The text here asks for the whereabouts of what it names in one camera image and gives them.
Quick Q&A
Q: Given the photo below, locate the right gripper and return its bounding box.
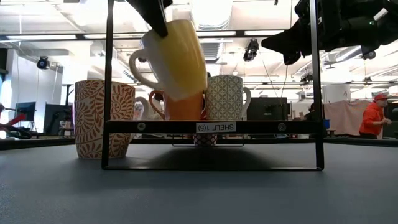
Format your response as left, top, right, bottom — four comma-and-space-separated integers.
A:
261, 0, 398, 65

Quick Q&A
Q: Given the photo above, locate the yellow mug white handle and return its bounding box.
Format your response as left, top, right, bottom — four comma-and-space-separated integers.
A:
128, 19, 208, 101

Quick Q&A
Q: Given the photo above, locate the grey-green tile patterned mug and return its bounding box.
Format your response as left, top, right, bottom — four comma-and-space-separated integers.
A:
204, 75, 252, 121

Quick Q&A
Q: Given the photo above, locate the plain orange mug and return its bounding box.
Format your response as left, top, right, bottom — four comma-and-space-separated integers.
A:
148, 89, 205, 121

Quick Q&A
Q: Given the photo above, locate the orange leaf patterned mug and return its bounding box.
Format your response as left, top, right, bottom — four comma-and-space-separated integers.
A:
73, 79, 137, 159

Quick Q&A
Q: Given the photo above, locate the red lattice patterned mug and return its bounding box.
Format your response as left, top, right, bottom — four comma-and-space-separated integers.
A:
192, 133, 218, 147

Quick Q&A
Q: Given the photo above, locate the black ceiling spotlight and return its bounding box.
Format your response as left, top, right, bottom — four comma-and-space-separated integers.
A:
243, 39, 260, 62
36, 55, 50, 70

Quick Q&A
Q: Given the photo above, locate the wide black monitor back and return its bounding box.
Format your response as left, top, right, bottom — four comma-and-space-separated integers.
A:
246, 96, 292, 121

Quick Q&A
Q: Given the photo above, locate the beige draped cloth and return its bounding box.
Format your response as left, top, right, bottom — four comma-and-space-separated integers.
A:
323, 100, 371, 136

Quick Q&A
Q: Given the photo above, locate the person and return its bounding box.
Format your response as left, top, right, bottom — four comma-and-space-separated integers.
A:
359, 93, 392, 140

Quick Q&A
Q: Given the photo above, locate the black computer monitor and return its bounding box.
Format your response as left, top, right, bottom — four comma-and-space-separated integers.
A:
14, 101, 37, 123
43, 103, 74, 136

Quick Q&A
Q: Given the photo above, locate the red and black device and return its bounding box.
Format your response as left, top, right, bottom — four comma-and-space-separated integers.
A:
0, 104, 32, 140

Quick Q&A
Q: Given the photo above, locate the blue-grey table mat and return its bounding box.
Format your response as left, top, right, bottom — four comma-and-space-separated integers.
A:
0, 142, 398, 224

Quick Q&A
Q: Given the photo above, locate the white cylindrical duct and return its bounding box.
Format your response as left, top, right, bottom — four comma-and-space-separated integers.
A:
322, 84, 351, 104

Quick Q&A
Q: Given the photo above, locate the black frame wooden shelf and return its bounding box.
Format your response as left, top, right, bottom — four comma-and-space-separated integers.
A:
101, 0, 325, 171

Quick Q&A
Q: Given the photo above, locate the black aluminium table frame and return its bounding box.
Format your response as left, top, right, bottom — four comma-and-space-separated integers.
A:
0, 136, 398, 151

